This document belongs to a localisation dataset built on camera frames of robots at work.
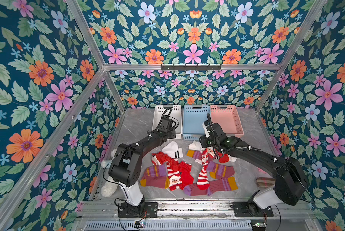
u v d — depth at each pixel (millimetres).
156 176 840
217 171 857
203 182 817
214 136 641
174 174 847
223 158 936
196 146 965
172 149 963
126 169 474
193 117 1147
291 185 424
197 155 921
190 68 929
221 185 817
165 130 733
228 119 1145
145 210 733
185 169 863
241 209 729
